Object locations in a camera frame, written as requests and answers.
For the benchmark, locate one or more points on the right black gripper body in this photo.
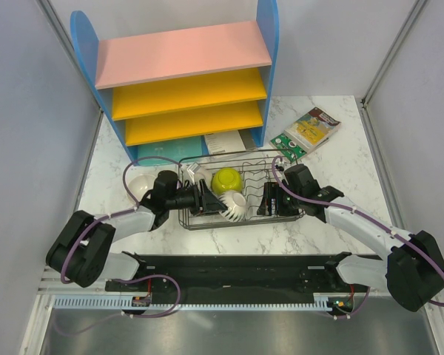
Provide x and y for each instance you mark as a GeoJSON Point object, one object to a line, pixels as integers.
{"type": "Point", "coordinates": [286, 203]}

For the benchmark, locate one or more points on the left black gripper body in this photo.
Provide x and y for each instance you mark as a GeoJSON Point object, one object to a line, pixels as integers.
{"type": "Point", "coordinates": [190, 199]}

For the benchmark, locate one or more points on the white teal leaf bowl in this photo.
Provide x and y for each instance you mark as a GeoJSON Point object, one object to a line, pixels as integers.
{"type": "Point", "coordinates": [236, 206]}

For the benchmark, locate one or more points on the lime green bowl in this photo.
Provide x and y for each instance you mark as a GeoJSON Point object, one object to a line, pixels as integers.
{"type": "Point", "coordinates": [226, 179]}

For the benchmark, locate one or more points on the grey wire dish rack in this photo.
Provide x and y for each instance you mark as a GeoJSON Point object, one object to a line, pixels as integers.
{"type": "Point", "coordinates": [255, 168]}

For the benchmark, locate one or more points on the small plain white bowl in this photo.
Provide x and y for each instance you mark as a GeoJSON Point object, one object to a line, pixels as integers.
{"type": "Point", "coordinates": [203, 174]}

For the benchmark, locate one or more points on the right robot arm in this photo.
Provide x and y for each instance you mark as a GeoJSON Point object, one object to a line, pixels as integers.
{"type": "Point", "coordinates": [409, 266]}

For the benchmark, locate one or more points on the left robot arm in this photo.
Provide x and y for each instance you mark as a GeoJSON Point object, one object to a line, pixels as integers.
{"type": "Point", "coordinates": [82, 247]}

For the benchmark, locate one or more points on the teal folder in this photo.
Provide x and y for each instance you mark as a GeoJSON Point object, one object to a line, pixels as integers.
{"type": "Point", "coordinates": [174, 149]}

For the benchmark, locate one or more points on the green cover booklet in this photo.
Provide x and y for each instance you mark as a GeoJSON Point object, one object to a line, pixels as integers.
{"type": "Point", "coordinates": [291, 152]}

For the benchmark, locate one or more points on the white grey manual booklet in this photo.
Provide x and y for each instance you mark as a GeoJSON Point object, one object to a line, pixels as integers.
{"type": "Point", "coordinates": [232, 141]}

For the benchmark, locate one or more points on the yellow cover paperback book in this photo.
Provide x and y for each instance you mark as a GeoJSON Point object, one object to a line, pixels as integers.
{"type": "Point", "coordinates": [312, 129]}

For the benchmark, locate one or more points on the colourful wooden shelf unit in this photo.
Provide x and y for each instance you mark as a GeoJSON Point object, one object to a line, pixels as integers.
{"type": "Point", "coordinates": [182, 83]}

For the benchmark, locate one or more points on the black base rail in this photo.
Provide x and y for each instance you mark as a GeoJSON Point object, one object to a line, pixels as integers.
{"type": "Point", "coordinates": [236, 280]}

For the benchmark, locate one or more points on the white cable duct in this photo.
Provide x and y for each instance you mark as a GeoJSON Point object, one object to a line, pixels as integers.
{"type": "Point", "coordinates": [134, 303]}

